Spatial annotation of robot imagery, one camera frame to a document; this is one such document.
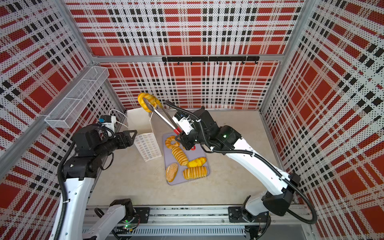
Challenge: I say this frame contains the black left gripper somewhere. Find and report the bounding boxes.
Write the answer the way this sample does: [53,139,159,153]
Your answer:
[94,129,138,159]

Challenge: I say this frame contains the white flowered paper bag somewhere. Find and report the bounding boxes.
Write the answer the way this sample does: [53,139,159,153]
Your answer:
[109,108,162,162]

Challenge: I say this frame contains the red-handled steel tongs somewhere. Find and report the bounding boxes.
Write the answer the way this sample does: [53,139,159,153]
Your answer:
[143,98,181,135]

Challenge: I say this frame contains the short round ribbed bread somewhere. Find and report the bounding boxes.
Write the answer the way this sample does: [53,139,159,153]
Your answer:
[138,93,163,113]

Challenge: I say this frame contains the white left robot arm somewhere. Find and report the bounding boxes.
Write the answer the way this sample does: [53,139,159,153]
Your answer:
[50,124,137,240]

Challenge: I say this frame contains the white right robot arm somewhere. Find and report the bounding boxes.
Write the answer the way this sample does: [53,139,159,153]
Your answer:
[165,101,318,225]

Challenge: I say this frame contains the long spiral fake bread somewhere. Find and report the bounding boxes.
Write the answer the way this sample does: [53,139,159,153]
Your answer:
[172,147,189,166]

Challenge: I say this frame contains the yellow pear-shaped fake bread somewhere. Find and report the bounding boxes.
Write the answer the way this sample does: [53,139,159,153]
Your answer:
[187,157,207,168]

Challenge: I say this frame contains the large spiral fake bread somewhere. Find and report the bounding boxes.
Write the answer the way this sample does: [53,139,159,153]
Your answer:
[183,166,208,180]

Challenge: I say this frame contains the sesame-coated fake bread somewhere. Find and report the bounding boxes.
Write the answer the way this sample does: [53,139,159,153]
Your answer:
[166,163,179,183]

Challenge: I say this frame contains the lilac plastic tray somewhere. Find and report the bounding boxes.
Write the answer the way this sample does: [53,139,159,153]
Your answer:
[162,133,207,186]

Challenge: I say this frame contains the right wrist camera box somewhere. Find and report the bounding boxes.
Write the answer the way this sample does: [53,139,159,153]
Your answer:
[173,112,194,135]

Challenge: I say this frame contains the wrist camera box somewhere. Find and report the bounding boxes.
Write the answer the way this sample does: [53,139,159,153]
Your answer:
[99,115,117,133]
[173,112,194,135]

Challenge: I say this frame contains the ring-shaped fake bread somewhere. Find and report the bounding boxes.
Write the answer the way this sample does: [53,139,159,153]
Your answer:
[165,136,180,150]

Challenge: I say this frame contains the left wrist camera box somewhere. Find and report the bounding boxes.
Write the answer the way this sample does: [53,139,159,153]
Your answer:
[99,115,117,133]

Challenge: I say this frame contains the wire mesh wall basket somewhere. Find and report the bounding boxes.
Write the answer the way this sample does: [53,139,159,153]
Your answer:
[45,66,109,129]

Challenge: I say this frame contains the black wall hook rail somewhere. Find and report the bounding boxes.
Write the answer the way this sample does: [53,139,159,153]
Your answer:
[162,56,260,64]

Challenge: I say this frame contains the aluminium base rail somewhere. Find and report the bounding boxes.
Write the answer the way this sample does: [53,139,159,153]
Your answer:
[80,204,313,240]

